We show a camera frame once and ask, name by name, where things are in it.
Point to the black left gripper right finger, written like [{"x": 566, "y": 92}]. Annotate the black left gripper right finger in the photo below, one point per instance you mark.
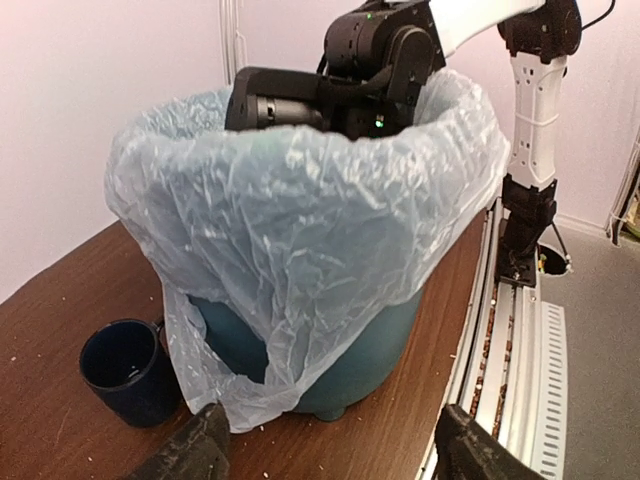
[{"x": 466, "y": 451}]

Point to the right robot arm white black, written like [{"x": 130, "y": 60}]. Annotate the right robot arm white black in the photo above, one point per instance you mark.
[{"x": 377, "y": 58}]

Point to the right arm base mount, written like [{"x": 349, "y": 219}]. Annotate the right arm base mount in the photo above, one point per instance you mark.
[{"x": 521, "y": 256}]

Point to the translucent blue trash bag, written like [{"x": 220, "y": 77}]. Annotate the translucent blue trash bag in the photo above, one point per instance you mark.
[{"x": 305, "y": 235}]

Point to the aluminium front rail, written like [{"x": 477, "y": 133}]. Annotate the aluminium front rail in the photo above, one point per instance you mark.
[{"x": 510, "y": 368}]

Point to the teal plastic trash bin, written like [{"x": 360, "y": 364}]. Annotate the teal plastic trash bin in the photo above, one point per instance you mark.
[{"x": 361, "y": 369}]

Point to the dark blue mug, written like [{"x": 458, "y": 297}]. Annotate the dark blue mug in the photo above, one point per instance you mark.
[{"x": 127, "y": 367}]

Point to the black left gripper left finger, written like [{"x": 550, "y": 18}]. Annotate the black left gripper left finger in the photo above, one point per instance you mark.
[{"x": 199, "y": 450}]

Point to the aluminium corner post right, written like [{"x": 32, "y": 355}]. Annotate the aluminium corner post right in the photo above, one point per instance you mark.
[{"x": 233, "y": 42}]

